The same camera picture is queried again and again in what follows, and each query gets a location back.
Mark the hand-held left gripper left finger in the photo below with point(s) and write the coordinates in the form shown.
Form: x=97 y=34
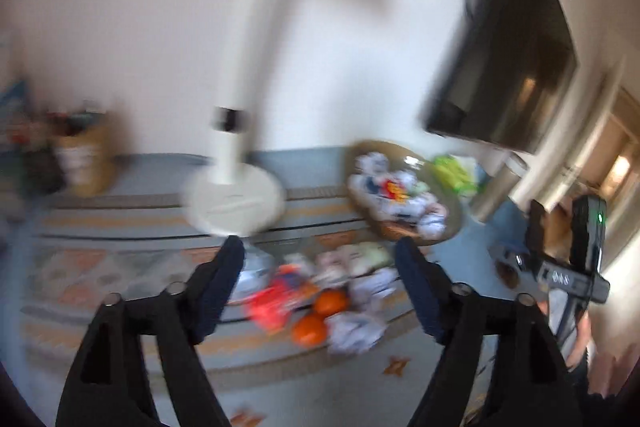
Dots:
x=225 y=277

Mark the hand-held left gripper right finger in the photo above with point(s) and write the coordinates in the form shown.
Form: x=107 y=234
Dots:
x=415 y=287

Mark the round brown bowl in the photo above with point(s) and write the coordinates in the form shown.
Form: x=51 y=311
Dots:
x=440 y=202

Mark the pale wrapped packets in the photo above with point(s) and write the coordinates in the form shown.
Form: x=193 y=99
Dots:
x=375 y=287

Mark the red snack packet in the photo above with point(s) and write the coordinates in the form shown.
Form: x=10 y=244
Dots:
x=275 y=302

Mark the round brown coaster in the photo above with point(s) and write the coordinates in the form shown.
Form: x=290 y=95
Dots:
x=510 y=277

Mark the crumpled white paper ball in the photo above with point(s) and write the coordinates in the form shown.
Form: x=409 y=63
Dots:
x=357 y=332

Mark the orange fruit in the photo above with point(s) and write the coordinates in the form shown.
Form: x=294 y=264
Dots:
x=310 y=331
x=331 y=303

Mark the steel tumbler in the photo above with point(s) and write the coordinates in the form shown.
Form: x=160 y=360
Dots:
x=497 y=192

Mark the green snack packet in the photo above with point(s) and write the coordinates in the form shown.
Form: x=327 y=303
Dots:
x=457 y=174

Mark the cardboard pen holder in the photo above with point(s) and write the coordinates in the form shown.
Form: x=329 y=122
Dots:
x=85 y=157

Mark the white desk lamp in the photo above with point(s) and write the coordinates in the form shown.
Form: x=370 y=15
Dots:
x=240 y=57

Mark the black flat screen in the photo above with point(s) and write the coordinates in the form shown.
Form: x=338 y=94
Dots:
x=505 y=47

